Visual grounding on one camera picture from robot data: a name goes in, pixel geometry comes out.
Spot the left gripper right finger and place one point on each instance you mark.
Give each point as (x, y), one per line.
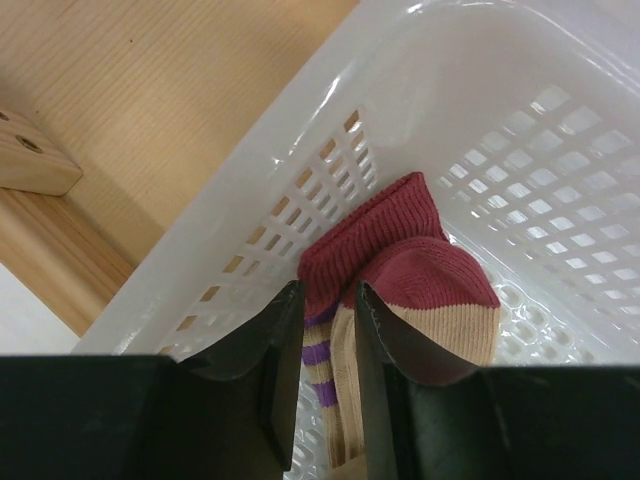
(429, 414)

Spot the white plastic basket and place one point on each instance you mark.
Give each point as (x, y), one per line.
(523, 117)

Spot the wooden drying rack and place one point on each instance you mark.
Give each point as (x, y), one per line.
(148, 98)

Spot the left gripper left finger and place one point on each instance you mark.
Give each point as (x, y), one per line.
(227, 412)

